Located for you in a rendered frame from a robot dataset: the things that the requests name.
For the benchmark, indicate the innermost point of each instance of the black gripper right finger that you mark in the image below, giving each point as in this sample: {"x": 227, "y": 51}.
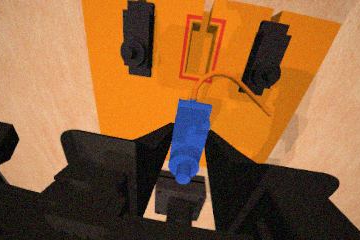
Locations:
{"x": 237, "y": 182}

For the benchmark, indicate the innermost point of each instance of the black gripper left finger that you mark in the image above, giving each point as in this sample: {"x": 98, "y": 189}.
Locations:
{"x": 141, "y": 159}

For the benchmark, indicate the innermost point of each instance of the orange flat deck panel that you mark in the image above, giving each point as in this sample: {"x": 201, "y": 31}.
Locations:
{"x": 145, "y": 55}

